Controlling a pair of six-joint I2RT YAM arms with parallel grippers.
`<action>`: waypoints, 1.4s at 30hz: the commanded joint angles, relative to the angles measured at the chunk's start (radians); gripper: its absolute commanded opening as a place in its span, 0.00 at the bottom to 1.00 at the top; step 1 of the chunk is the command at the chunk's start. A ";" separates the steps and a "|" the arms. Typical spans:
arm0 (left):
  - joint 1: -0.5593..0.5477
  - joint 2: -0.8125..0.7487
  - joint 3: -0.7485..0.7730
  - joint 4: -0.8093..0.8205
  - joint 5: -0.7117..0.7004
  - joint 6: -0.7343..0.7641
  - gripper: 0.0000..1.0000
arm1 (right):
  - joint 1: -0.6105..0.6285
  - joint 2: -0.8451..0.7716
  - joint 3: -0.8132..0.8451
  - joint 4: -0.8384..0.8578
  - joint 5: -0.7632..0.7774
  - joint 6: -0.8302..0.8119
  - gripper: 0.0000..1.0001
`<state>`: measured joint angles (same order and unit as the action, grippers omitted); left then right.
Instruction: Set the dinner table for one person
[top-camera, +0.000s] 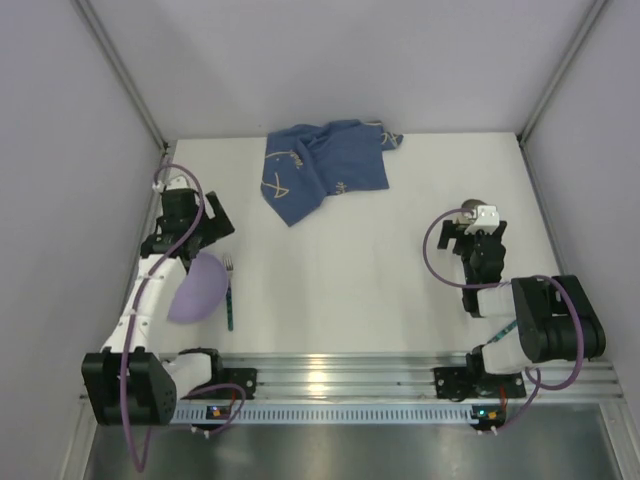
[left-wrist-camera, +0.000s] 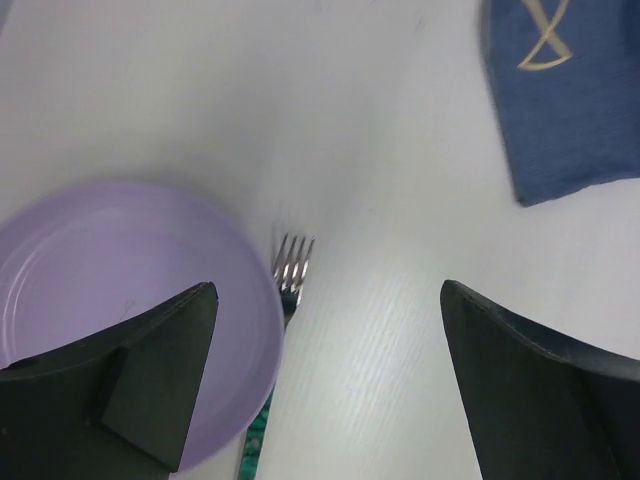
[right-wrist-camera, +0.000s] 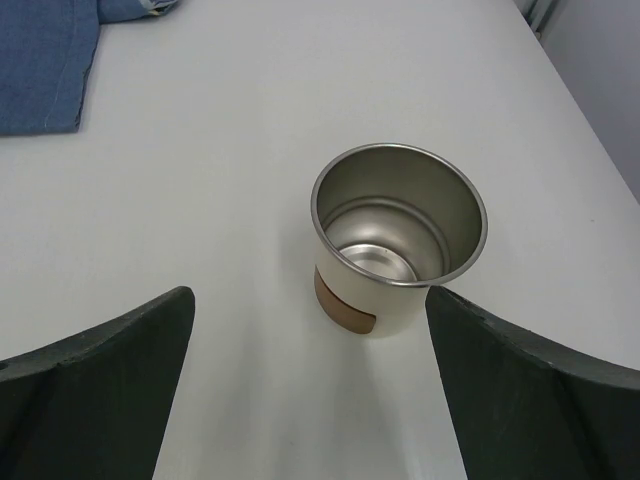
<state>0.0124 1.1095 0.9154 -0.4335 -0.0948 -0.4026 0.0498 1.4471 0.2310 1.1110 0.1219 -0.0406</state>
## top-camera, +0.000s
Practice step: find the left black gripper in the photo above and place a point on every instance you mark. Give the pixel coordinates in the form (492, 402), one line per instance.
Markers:
(201, 226)

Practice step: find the left aluminium frame post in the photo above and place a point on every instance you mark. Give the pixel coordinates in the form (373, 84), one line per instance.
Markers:
(90, 18)

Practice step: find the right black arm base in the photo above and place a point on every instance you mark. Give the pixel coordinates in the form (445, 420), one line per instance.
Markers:
(457, 384)

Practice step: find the teal-handled spoon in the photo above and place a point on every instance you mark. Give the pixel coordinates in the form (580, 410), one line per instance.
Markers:
(503, 332)

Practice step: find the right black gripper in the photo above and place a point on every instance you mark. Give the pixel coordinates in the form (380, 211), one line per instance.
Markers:
(473, 238)

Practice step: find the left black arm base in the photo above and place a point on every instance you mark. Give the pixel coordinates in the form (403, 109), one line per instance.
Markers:
(246, 378)

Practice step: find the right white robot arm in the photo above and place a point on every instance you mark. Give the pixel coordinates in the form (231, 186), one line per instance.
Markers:
(548, 318)

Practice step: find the aluminium mounting rail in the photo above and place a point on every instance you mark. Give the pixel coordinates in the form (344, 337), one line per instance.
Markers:
(335, 378)

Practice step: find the aluminium frame post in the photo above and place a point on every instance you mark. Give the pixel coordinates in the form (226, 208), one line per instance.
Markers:
(90, 18)
(586, 26)

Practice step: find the purple bowl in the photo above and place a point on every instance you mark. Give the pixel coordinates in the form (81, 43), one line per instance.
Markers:
(201, 292)

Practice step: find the perforated cable duct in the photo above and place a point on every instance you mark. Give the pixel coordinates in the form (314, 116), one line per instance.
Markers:
(348, 414)

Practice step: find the right aluminium frame post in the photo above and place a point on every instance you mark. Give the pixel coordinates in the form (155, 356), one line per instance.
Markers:
(586, 26)

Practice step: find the teal-handled fork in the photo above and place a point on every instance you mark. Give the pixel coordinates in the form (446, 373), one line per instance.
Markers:
(229, 266)

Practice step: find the metal cup with cork base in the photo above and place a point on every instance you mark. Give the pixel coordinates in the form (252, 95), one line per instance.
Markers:
(469, 207)

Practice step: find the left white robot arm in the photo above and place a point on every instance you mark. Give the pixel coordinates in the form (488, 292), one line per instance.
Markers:
(178, 284)

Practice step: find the blue fish-print cloth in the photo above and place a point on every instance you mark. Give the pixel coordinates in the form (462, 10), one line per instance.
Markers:
(305, 163)

